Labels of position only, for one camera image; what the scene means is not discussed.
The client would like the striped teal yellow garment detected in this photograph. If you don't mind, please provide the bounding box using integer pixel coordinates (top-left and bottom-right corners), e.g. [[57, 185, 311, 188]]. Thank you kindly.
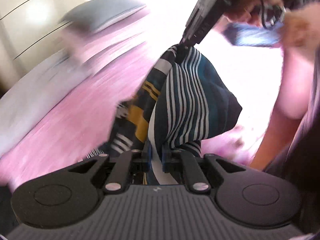
[[106, 45, 242, 185]]

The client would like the person's right hand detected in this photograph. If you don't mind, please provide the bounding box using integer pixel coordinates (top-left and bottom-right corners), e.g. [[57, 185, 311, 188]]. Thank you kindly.
[[224, 0, 284, 26]]

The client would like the pink rose blanket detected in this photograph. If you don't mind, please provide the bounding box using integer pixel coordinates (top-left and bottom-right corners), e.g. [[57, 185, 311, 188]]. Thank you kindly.
[[0, 0, 286, 181]]

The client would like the grey pillow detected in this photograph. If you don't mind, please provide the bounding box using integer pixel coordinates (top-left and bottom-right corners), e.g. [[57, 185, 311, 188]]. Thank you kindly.
[[61, 0, 145, 33]]

